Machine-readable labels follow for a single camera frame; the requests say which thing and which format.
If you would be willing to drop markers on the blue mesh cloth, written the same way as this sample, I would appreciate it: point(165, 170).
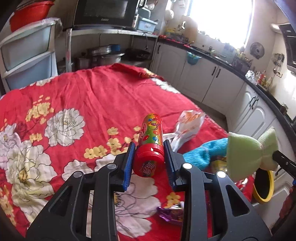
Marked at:
point(203, 151)

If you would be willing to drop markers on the blue hanging basket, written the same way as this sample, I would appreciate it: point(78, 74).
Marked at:
point(193, 59)

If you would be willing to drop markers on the round wall ornament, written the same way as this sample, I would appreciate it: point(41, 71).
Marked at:
point(257, 50)

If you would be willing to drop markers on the white orange snack wrapper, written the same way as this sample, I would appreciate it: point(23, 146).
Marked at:
point(188, 126)

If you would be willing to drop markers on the blue bowl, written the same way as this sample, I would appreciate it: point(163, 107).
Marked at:
point(116, 48)

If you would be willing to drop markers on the white pole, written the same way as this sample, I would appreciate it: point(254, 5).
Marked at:
point(68, 51)

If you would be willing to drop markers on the grey counter shelf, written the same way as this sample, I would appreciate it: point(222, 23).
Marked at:
point(111, 32)

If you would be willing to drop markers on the purple candy wrapper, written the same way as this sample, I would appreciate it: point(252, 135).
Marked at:
point(172, 213)

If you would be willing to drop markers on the black countertop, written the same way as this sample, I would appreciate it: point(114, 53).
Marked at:
point(272, 102)

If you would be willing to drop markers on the red floral blanket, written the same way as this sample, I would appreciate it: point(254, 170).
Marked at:
point(81, 97)

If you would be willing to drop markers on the wall utensil rack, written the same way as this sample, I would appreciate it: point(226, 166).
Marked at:
point(278, 61)

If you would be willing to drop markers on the group of condiment bottles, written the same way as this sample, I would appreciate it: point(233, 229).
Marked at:
point(264, 80)

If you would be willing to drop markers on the crumpled foil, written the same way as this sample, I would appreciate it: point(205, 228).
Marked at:
point(250, 75)

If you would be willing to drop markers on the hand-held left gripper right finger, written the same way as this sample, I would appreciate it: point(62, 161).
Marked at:
point(170, 164)

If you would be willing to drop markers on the plastic drawer unit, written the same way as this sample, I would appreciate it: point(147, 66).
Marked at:
point(27, 53)

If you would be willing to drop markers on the red plastic basin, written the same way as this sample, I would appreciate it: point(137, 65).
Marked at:
point(32, 14)

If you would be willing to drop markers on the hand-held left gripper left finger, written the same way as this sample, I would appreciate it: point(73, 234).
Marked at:
point(129, 166)

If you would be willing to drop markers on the range hood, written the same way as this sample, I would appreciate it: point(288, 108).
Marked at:
point(289, 46)

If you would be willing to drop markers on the black microwave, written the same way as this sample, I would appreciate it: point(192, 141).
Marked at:
point(104, 12)

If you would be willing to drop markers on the white kitchen cabinets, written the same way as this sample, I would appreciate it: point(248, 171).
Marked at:
point(222, 85)

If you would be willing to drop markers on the yellow rimmed bin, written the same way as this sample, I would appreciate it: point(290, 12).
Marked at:
point(266, 185)

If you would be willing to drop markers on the window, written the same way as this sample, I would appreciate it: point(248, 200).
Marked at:
point(219, 20)

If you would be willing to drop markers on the dark wok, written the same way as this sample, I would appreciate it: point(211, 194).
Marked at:
point(137, 53)

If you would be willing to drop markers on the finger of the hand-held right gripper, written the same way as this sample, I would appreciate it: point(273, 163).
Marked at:
point(285, 163)

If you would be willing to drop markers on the light blue plastic box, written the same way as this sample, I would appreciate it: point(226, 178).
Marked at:
point(146, 24)

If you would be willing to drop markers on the person's red clothing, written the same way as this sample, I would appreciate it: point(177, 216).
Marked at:
point(285, 204)

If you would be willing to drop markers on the red candy tube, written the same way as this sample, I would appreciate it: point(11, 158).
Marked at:
point(149, 146)

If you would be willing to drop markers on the green sponge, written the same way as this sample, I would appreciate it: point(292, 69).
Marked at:
point(245, 155)

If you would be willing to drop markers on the steel pot with lid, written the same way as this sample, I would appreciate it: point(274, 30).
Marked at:
point(104, 56)

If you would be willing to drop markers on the yellow brown snack wrapper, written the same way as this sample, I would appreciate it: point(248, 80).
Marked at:
point(218, 165)

